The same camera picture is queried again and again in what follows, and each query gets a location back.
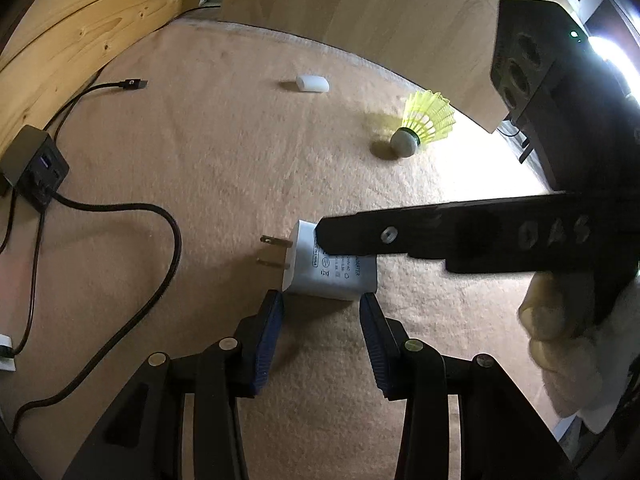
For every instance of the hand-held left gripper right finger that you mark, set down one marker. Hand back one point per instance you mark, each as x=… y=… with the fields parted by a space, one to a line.
x=375 y=345

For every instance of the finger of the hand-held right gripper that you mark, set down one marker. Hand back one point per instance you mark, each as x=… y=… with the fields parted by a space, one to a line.
x=450 y=230

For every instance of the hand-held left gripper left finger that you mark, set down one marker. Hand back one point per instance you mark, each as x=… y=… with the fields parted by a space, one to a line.
x=270 y=340

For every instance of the white charger adapter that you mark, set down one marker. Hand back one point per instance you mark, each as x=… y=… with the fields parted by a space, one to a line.
x=306 y=265

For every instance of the person's right hand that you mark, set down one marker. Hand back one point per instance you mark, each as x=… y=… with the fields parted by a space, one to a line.
x=575 y=360

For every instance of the bright lamp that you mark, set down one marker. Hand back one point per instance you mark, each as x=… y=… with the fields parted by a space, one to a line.
x=612 y=57

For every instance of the yellow shuttlecock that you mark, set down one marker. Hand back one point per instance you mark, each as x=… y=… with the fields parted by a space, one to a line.
x=430 y=117

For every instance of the beige felt mat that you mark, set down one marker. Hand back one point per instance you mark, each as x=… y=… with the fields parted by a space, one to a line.
x=200 y=160

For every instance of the small white plastic case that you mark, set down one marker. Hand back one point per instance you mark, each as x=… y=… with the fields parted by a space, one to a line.
x=312 y=83

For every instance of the white plug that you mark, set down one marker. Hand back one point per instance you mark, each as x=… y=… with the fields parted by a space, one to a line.
x=5 y=355

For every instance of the black usb hub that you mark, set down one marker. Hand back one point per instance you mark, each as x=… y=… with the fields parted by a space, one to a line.
x=30 y=160

